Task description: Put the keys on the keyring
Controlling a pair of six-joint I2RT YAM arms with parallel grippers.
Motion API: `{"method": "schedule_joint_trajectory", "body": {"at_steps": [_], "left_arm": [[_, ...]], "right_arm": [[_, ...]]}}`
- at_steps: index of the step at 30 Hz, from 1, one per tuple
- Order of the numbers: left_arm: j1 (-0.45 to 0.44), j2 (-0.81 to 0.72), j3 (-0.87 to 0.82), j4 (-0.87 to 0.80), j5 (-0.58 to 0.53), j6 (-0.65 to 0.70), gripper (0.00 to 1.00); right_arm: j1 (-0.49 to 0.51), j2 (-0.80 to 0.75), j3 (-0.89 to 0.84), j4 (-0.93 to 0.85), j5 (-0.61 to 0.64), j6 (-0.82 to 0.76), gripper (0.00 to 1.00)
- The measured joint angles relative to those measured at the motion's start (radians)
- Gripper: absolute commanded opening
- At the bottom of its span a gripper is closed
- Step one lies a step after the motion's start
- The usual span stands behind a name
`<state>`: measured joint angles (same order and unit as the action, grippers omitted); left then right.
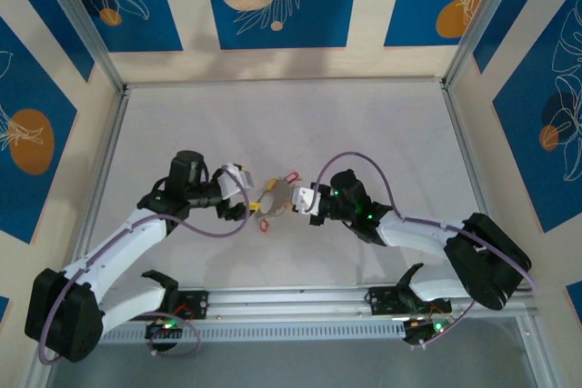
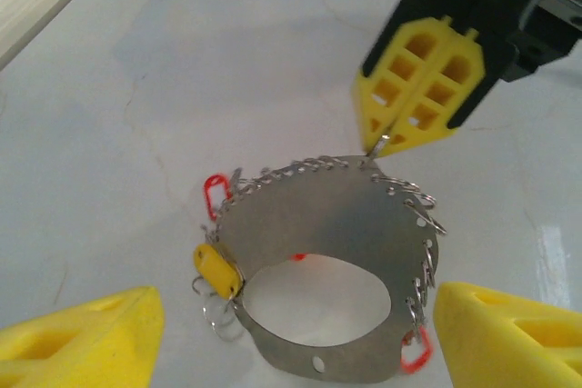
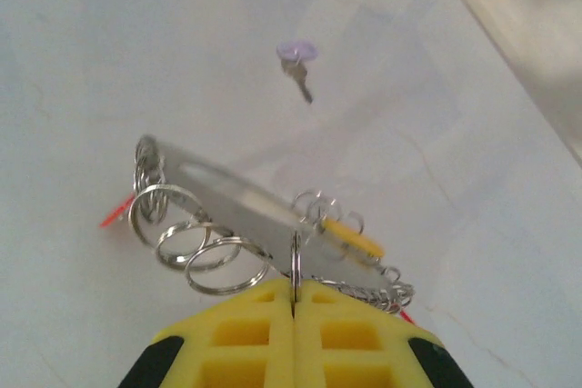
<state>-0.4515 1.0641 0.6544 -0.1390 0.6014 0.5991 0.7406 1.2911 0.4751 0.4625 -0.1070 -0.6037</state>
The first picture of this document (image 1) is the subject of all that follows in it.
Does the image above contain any large metal keyring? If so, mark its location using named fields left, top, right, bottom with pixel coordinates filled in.
left=251, top=187, right=288, bottom=221

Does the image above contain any controller board green light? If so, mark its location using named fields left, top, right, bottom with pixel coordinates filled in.
left=144, top=319, right=184, bottom=340
left=402, top=314, right=456, bottom=346

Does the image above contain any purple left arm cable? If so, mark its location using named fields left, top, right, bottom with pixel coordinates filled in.
left=38, top=164, right=254, bottom=366

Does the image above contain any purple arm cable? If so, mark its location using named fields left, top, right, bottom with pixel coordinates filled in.
left=312, top=151, right=540, bottom=352
left=38, top=164, right=254, bottom=366

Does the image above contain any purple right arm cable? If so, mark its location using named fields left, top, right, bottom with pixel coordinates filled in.
left=312, top=151, right=540, bottom=352

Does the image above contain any aluminium side rail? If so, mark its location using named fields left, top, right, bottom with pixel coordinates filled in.
left=25, top=87, right=133, bottom=388
left=443, top=81, right=565, bottom=388

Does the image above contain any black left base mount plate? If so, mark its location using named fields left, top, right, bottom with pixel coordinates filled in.
left=175, top=290, right=211, bottom=322

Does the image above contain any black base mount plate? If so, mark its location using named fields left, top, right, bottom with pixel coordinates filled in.
left=366, top=285, right=454, bottom=317
left=175, top=290, right=211, bottom=322

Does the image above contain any aluminium back rail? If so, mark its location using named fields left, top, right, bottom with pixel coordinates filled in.
left=121, top=75, right=449, bottom=89

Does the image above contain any aluminium front rail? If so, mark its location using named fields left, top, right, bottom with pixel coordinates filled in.
left=38, top=285, right=540, bottom=328

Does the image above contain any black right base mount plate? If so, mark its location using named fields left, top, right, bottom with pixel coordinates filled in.
left=366, top=285, right=454, bottom=317

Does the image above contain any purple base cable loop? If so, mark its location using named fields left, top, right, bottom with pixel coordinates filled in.
left=147, top=310, right=202, bottom=358

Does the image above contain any grey slotted cable duct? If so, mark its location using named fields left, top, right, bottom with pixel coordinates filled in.
left=56, top=319, right=410, bottom=344

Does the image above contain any aluminium frame post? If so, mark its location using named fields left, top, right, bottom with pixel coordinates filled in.
left=34, top=0, right=128, bottom=94
left=443, top=0, right=536, bottom=89

